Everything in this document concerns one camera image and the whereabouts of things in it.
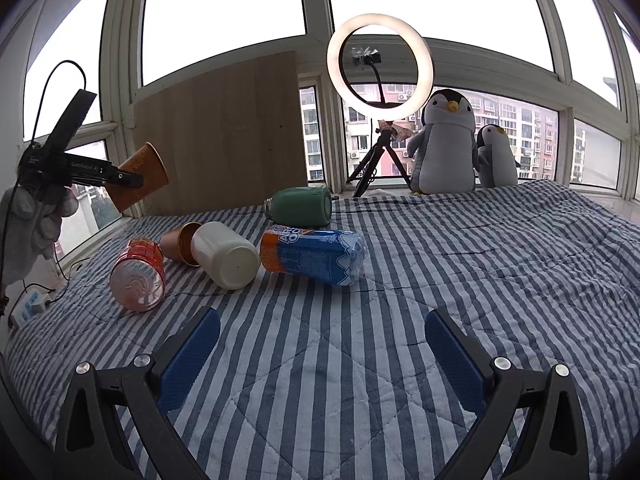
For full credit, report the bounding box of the green metal flask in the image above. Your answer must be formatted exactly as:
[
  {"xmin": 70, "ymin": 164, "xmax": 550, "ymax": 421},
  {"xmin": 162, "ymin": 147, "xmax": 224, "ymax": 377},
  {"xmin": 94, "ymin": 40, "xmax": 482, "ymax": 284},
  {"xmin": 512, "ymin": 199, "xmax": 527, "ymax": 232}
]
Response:
[{"xmin": 264, "ymin": 186, "xmax": 332, "ymax": 229}]

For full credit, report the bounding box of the black tripod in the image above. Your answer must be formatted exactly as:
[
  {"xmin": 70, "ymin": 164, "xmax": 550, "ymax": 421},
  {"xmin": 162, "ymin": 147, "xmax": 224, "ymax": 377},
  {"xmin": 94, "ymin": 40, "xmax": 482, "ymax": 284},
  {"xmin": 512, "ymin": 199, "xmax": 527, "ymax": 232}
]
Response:
[{"xmin": 347, "ymin": 122, "xmax": 411, "ymax": 198}]

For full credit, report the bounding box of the wooden board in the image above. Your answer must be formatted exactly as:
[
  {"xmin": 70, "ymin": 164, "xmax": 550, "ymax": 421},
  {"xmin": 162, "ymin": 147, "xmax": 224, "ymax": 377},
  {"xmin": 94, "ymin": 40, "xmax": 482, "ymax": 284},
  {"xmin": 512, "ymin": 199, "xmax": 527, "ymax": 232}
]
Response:
[{"xmin": 134, "ymin": 51, "xmax": 307, "ymax": 216}]

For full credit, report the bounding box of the large grey penguin plush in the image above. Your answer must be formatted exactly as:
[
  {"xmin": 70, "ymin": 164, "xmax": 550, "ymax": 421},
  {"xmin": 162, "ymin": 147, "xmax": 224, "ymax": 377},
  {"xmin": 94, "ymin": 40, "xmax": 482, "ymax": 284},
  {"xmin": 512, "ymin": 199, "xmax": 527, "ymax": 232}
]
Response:
[{"xmin": 407, "ymin": 89, "xmax": 477, "ymax": 194}]

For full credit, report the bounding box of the ring light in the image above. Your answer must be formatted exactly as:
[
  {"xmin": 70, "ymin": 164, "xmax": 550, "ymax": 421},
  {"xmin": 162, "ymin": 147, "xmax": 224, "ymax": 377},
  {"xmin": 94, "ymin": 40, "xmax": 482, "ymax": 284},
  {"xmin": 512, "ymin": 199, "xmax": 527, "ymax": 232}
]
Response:
[{"xmin": 326, "ymin": 13, "xmax": 435, "ymax": 122}]

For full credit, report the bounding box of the white power strip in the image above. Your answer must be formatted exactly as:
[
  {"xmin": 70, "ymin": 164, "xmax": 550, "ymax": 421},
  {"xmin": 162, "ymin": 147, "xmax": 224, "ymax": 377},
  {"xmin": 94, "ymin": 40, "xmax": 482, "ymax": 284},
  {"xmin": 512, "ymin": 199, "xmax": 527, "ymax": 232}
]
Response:
[{"xmin": 11, "ymin": 288, "xmax": 50, "ymax": 328}]

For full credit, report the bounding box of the left gloved hand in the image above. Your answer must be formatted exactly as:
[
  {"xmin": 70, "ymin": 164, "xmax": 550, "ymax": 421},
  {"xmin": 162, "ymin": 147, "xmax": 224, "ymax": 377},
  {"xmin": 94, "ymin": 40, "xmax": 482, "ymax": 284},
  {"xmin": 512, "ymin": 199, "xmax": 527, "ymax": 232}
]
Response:
[{"xmin": 1, "ymin": 186, "xmax": 78, "ymax": 287}]

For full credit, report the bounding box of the small grey penguin plush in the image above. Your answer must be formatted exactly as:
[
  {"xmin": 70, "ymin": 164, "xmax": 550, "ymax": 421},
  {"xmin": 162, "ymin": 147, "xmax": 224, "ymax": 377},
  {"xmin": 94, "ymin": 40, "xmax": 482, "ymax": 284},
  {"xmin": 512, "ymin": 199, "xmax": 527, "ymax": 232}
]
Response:
[{"xmin": 476, "ymin": 125, "xmax": 518, "ymax": 188}]

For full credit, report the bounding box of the orange patterned paper cup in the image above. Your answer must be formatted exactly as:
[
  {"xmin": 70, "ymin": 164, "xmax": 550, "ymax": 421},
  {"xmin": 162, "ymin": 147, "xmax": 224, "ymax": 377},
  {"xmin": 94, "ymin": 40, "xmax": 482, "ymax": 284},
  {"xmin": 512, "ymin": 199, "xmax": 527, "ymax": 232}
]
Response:
[{"xmin": 104, "ymin": 142, "xmax": 169, "ymax": 212}]

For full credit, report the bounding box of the phone holder clamp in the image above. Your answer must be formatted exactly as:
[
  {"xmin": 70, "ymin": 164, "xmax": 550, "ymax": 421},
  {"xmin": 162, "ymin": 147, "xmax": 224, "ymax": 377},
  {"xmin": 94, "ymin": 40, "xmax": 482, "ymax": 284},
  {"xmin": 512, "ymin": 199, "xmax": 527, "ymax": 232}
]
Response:
[{"xmin": 352, "ymin": 47, "xmax": 390, "ymax": 107}]

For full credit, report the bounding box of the striped blue white quilt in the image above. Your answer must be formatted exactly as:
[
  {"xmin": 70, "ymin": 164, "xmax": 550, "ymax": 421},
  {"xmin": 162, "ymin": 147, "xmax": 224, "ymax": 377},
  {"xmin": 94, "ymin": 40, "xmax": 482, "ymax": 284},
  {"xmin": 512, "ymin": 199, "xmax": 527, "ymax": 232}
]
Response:
[{"xmin": 6, "ymin": 181, "xmax": 639, "ymax": 479}]

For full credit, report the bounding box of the white plastic cup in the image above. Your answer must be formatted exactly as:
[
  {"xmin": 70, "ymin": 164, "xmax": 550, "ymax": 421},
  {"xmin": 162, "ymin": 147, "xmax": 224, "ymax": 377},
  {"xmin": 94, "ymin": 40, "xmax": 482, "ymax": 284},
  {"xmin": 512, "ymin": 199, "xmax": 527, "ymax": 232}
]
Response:
[{"xmin": 191, "ymin": 221, "xmax": 260, "ymax": 290}]

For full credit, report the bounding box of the red clear plastic bottle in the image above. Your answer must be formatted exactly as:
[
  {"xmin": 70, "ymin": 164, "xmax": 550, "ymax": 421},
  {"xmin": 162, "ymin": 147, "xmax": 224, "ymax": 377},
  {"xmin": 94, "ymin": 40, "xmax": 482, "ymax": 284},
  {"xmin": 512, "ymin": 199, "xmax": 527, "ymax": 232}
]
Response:
[{"xmin": 110, "ymin": 237, "xmax": 166, "ymax": 312}]

